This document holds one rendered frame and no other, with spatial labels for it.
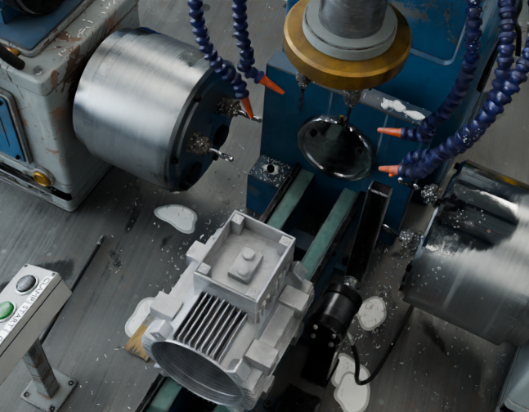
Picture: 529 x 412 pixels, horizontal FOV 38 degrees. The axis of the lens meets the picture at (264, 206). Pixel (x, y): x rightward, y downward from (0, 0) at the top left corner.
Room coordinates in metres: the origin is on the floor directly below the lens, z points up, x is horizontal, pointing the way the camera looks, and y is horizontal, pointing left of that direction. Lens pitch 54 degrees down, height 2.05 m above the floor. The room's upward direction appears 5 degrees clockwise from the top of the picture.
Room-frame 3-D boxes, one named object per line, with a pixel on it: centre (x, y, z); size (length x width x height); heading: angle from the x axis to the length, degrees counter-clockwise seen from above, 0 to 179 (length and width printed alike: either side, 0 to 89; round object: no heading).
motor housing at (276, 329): (0.52, 0.04, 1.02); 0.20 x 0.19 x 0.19; 157
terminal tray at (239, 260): (0.56, 0.02, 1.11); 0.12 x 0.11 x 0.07; 157
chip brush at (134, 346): (0.64, 0.16, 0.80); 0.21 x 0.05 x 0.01; 154
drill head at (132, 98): (0.93, 0.25, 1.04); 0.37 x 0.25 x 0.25; 66
